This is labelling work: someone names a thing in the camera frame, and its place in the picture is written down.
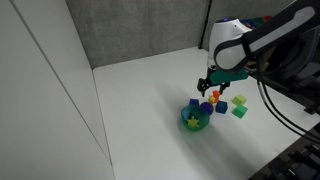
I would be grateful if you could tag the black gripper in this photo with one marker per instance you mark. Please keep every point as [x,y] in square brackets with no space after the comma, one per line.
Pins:
[211,74]

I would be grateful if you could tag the blue block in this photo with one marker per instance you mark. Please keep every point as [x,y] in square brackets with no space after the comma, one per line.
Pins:
[185,114]

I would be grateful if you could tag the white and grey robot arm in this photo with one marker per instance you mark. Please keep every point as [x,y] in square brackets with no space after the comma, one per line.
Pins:
[233,50]

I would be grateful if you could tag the orange small toy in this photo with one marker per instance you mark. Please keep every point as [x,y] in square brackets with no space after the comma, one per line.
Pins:
[216,95]

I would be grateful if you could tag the yellow small toy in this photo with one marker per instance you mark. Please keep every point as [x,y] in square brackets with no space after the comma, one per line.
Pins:
[211,99]

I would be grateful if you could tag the purple toy ball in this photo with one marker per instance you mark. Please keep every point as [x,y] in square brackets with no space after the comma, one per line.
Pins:
[207,107]

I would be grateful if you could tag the yellow toy star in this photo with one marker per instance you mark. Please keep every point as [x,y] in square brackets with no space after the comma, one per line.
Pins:
[192,122]

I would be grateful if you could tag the green plastic bowl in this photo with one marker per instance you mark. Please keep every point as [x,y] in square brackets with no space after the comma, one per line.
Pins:
[196,128]

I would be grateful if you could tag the dark blue foam cube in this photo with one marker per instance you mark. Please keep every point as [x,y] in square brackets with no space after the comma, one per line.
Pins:
[221,107]

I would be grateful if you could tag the lime foam cube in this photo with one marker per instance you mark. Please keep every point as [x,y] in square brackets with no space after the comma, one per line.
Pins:
[239,99]

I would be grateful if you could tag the green foam cube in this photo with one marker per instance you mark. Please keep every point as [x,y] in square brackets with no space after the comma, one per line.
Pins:
[240,111]

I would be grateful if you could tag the black vertical pole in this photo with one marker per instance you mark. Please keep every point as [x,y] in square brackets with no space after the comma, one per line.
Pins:
[205,23]

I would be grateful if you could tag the blue storage bin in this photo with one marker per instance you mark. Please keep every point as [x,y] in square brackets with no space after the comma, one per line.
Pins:
[248,22]

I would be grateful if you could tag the green storage bin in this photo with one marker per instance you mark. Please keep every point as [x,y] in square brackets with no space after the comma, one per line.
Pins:
[258,20]

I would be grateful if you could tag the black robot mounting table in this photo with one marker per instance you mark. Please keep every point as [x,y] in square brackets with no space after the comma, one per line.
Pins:
[293,163]

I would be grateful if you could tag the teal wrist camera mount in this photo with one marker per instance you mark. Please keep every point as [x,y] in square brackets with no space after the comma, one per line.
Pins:
[230,76]

